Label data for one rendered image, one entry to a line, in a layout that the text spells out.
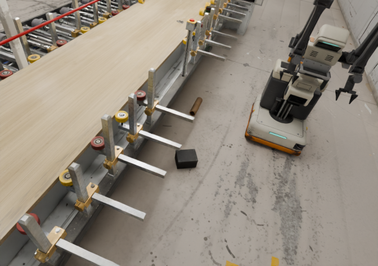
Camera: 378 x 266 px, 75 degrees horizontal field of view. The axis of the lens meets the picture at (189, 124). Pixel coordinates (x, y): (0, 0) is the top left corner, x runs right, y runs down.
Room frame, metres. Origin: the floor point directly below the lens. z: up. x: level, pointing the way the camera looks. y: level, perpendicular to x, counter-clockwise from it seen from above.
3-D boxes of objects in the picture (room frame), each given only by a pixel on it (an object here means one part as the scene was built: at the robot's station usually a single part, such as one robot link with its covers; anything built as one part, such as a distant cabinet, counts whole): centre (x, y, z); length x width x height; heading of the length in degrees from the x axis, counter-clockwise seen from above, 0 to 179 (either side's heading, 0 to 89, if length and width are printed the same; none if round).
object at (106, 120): (0.80, 0.39, 0.94); 0.04 x 0.04 x 0.48; 79
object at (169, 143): (1.07, 0.24, 0.80); 0.43 x 0.03 x 0.04; 79
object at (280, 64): (2.35, -1.03, 0.59); 0.55 x 0.34 x 0.83; 78
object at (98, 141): (0.86, 0.48, 0.85); 0.08 x 0.08 x 0.11
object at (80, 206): (0.58, 0.43, 0.80); 0.14 x 0.06 x 0.05; 169
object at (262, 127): (2.26, -1.01, 0.16); 0.67 x 0.64 x 0.25; 168
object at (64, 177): (0.62, 0.53, 0.85); 0.08 x 0.08 x 0.11
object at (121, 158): (0.83, 0.29, 0.83); 0.43 x 0.03 x 0.04; 79
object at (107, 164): (0.83, 0.38, 0.83); 0.14 x 0.06 x 0.05; 169
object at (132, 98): (1.05, 0.34, 0.90); 0.04 x 0.04 x 0.48; 79
